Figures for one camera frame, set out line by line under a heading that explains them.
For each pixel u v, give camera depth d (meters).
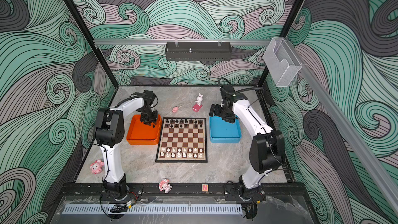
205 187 0.74
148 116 0.86
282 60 0.78
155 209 0.70
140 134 0.87
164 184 0.73
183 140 0.90
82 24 0.86
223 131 0.96
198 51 0.95
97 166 0.78
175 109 1.04
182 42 0.90
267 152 0.44
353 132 0.51
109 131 0.55
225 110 0.71
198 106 1.07
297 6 0.79
